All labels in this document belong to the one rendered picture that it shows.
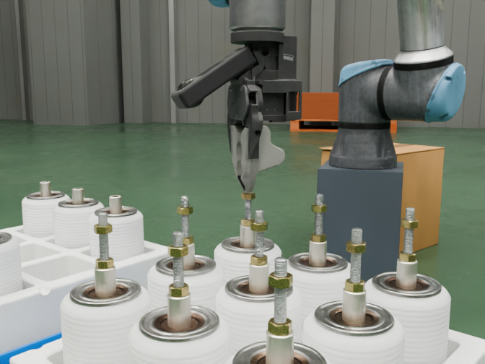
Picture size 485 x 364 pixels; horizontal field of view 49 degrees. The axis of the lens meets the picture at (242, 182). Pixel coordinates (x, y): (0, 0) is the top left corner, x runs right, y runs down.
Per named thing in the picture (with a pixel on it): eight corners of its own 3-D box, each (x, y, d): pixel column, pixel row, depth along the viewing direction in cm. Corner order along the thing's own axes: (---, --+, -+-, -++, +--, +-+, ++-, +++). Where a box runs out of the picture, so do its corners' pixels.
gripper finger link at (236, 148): (276, 188, 76) (278, 123, 74) (237, 191, 74) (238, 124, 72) (267, 183, 79) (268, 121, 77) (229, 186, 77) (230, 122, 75)
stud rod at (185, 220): (191, 256, 66) (190, 196, 65) (184, 257, 66) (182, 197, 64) (187, 253, 67) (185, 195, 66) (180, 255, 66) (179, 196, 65)
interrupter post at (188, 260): (199, 269, 66) (198, 243, 66) (182, 273, 65) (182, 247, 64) (189, 264, 68) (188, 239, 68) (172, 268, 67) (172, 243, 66)
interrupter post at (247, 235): (235, 246, 76) (236, 224, 75) (249, 243, 77) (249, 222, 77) (246, 250, 74) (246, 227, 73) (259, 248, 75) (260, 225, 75)
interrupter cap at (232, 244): (211, 245, 76) (211, 240, 76) (251, 237, 81) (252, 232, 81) (242, 258, 70) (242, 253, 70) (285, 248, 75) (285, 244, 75)
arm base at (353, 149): (333, 159, 131) (334, 119, 129) (397, 162, 127) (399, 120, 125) (325, 167, 117) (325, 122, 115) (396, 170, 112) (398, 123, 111)
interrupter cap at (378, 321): (299, 324, 51) (299, 318, 50) (336, 300, 56) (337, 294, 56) (373, 347, 46) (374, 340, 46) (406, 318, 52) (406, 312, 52)
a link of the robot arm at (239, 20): (241, -7, 65) (219, 2, 73) (241, 31, 66) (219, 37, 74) (296, -4, 68) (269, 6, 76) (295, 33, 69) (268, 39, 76)
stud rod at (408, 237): (412, 273, 60) (416, 208, 58) (408, 275, 59) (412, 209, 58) (404, 271, 60) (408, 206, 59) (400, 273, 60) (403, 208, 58)
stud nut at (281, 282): (273, 279, 42) (273, 269, 42) (294, 282, 42) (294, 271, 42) (266, 287, 41) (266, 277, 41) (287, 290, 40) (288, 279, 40)
